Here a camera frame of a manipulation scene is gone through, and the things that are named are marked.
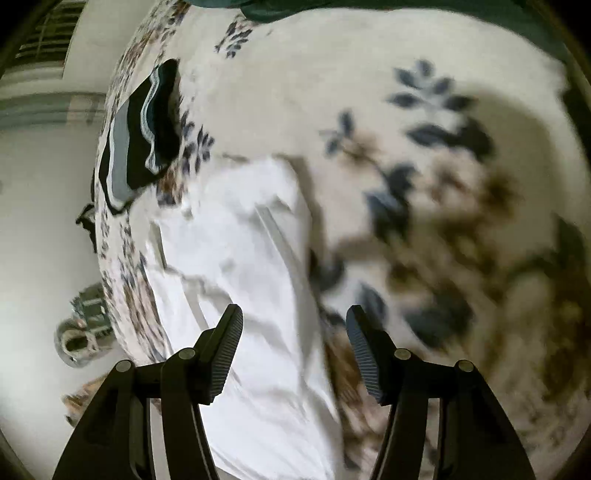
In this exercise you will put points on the white garment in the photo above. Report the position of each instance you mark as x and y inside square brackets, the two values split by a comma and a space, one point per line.
[258, 286]

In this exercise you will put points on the floral printed blanket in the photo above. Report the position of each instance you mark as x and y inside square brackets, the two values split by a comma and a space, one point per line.
[392, 194]

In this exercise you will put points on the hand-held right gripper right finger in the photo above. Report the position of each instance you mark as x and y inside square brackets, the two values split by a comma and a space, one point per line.
[364, 357]

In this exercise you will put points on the black grey striped garment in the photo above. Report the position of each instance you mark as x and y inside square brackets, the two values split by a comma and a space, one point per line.
[138, 138]

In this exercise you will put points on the window blinds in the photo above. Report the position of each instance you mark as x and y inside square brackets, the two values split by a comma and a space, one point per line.
[51, 30]

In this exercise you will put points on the grey sneaker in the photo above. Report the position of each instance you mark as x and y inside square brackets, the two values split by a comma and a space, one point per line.
[81, 330]

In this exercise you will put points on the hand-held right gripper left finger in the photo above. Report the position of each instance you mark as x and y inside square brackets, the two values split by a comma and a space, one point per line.
[226, 350]

